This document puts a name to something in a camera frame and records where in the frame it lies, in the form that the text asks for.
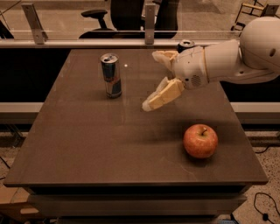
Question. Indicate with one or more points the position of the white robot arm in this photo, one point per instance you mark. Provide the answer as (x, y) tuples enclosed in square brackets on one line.
[(253, 58)]

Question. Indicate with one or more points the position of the right metal bracket post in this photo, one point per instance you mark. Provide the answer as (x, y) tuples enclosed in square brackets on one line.
[(270, 10)]

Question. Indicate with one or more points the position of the left metal bracket post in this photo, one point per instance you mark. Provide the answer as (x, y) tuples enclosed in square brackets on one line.
[(38, 33)]

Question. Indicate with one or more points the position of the middle metal bracket post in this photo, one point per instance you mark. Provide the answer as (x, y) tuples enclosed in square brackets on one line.
[(149, 23)]

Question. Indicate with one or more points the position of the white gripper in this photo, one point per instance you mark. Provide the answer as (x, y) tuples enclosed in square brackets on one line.
[(190, 67)]

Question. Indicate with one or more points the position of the black office chair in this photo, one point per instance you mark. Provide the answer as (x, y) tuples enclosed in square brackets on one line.
[(129, 22)]

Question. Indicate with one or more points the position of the red bull can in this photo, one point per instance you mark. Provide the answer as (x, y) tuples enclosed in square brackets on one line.
[(111, 75)]

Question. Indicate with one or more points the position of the blue pepsi can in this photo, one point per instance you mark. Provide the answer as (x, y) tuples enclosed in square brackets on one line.
[(185, 44)]

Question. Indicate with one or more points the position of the brown table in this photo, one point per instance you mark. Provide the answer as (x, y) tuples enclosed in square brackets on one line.
[(87, 155)]

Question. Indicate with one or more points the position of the wheeled cart frame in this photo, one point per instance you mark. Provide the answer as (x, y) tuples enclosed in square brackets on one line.
[(249, 10)]

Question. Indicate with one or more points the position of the metal bracket post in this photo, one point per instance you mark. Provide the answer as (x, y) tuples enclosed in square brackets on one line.
[(270, 10), (38, 33), (149, 23)]

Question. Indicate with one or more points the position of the red apple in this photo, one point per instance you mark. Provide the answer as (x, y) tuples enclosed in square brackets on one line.
[(200, 141)]

